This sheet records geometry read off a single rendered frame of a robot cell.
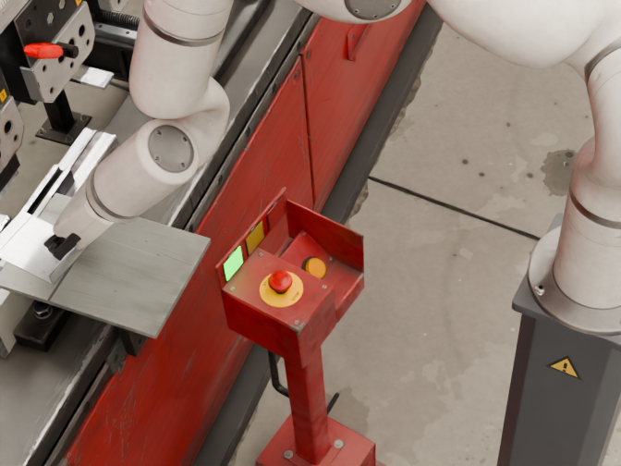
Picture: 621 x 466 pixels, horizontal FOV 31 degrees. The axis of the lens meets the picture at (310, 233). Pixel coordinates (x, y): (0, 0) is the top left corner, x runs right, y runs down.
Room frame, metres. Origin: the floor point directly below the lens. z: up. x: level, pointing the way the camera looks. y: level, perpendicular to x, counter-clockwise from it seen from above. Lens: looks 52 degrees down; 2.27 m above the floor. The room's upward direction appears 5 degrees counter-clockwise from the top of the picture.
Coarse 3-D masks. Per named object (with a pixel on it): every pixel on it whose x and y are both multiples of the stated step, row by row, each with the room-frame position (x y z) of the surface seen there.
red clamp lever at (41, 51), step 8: (24, 48) 1.10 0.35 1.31; (32, 48) 1.10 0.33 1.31; (40, 48) 1.10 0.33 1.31; (48, 48) 1.11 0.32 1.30; (56, 48) 1.13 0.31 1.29; (64, 48) 1.15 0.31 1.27; (72, 48) 1.15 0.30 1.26; (32, 56) 1.09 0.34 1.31; (40, 56) 1.10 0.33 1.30; (48, 56) 1.11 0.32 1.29; (56, 56) 1.12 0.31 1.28; (72, 56) 1.15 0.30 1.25
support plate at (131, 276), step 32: (128, 224) 1.05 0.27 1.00; (160, 224) 1.05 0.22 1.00; (96, 256) 1.00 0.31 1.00; (128, 256) 0.99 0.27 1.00; (160, 256) 0.99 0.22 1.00; (192, 256) 0.98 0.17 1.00; (32, 288) 0.95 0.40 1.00; (64, 288) 0.95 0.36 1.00; (96, 288) 0.94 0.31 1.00; (128, 288) 0.93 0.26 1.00; (160, 288) 0.93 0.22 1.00; (128, 320) 0.88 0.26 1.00; (160, 320) 0.88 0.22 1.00
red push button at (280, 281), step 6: (270, 276) 1.08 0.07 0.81; (276, 276) 1.07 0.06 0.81; (282, 276) 1.07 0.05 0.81; (288, 276) 1.07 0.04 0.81; (270, 282) 1.06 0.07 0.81; (276, 282) 1.06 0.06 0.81; (282, 282) 1.06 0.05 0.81; (288, 282) 1.06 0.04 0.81; (276, 288) 1.05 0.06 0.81; (282, 288) 1.05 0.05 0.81
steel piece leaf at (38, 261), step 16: (32, 224) 1.07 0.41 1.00; (48, 224) 1.07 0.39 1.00; (16, 240) 1.04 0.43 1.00; (32, 240) 1.04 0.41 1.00; (0, 256) 1.01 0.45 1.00; (16, 256) 1.01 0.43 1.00; (32, 256) 1.01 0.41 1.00; (48, 256) 1.00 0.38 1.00; (64, 256) 1.00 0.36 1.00; (32, 272) 0.98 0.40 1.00; (48, 272) 0.98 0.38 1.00; (64, 272) 0.97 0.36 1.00
